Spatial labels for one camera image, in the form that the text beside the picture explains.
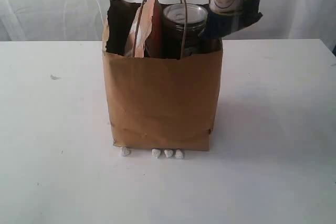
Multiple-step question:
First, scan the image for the dark grain can silver lid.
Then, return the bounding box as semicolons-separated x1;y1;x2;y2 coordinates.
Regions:
162;4;208;59

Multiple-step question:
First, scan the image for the brown kraft stand-up pouch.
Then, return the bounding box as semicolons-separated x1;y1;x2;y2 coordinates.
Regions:
124;0;162;58

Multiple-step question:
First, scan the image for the black rice vacuum pack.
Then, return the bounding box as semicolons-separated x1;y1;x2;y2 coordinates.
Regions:
204;0;262;39

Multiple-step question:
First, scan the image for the brown paper bag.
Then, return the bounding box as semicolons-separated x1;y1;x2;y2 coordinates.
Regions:
102;0;223;151

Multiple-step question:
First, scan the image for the white backdrop curtain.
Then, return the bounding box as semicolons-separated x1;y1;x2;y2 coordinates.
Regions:
1;0;335;47

